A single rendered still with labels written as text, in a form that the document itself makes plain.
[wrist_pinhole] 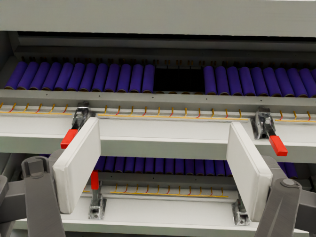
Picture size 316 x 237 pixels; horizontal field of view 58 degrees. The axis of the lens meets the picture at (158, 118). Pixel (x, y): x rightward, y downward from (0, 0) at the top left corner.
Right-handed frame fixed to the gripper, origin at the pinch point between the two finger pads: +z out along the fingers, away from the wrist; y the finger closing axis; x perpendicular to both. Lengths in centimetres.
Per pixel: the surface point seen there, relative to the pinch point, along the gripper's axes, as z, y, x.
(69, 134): 16.7, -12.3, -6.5
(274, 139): 17.1, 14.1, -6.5
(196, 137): 21.3, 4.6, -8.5
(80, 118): 21.3, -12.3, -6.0
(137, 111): 24.7, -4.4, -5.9
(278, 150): 14.7, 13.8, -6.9
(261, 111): 22.9, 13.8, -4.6
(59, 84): 27.7, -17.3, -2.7
